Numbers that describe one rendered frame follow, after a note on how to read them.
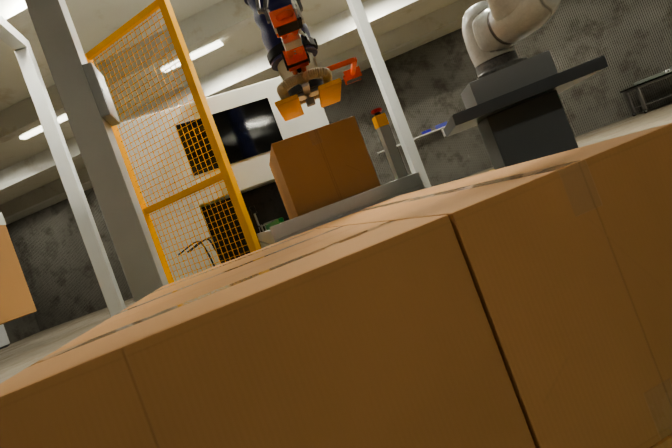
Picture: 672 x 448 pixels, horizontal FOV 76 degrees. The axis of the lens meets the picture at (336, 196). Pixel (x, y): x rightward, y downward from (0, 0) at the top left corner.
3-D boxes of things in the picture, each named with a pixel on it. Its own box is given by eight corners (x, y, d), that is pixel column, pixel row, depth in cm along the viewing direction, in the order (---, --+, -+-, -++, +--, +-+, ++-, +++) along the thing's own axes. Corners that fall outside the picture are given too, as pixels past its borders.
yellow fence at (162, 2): (183, 359, 280) (72, 58, 283) (193, 352, 289) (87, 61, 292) (290, 334, 243) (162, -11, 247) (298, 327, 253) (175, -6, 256)
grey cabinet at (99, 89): (112, 126, 248) (94, 77, 248) (121, 123, 249) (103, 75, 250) (100, 117, 229) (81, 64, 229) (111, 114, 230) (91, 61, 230)
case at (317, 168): (293, 229, 247) (268, 164, 247) (357, 205, 254) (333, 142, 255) (302, 229, 188) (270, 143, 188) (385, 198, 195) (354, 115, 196)
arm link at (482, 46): (496, 63, 177) (477, 13, 176) (529, 44, 160) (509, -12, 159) (466, 73, 171) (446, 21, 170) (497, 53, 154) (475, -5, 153)
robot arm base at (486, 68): (517, 70, 177) (513, 57, 177) (529, 59, 155) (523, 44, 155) (474, 88, 181) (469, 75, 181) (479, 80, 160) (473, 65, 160)
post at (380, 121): (430, 277, 254) (371, 119, 256) (440, 272, 256) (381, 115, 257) (435, 278, 248) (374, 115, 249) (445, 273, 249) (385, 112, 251)
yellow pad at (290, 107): (285, 121, 210) (281, 112, 210) (304, 114, 211) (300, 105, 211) (275, 106, 176) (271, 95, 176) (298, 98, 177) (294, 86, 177)
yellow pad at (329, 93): (321, 108, 211) (318, 98, 211) (340, 101, 211) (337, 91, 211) (319, 90, 177) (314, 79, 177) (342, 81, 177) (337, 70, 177)
